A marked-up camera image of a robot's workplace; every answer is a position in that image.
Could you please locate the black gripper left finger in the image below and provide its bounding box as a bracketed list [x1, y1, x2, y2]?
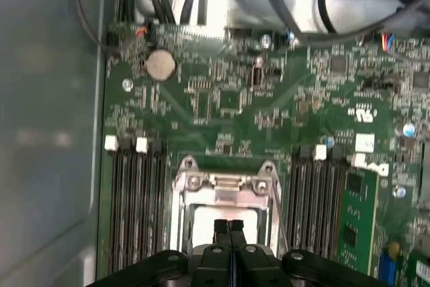
[95, 218, 233, 287]

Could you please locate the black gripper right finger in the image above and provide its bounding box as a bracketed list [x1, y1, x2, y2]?
[229, 218, 389, 287]

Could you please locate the silver square CPU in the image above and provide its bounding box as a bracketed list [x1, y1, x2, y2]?
[191, 205, 268, 251]

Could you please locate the thin metal locking lever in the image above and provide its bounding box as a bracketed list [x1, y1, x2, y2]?
[270, 179, 290, 247]

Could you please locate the metal CPU socket cover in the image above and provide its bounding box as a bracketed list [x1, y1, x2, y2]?
[174, 179, 280, 254]

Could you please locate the RAM slot with black clip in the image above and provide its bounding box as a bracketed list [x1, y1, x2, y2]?
[120, 137, 137, 268]
[149, 138, 168, 257]
[322, 145, 344, 266]
[288, 144, 312, 257]

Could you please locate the CPU socket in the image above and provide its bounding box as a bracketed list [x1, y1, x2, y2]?
[171, 154, 290, 257]

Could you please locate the green RAM stick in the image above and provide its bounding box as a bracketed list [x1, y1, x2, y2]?
[337, 167, 380, 276]

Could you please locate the blue board connector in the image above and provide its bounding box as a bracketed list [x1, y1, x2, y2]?
[379, 249, 396, 287]

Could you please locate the green motherboard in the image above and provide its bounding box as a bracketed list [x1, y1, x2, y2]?
[97, 21, 430, 287]

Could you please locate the round coin battery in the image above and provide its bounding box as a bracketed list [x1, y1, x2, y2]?
[146, 48, 177, 81]

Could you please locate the black open PC case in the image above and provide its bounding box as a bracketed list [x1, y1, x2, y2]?
[0, 0, 430, 287]

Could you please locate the thick black cable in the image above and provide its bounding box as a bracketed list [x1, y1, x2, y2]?
[228, 0, 430, 46]

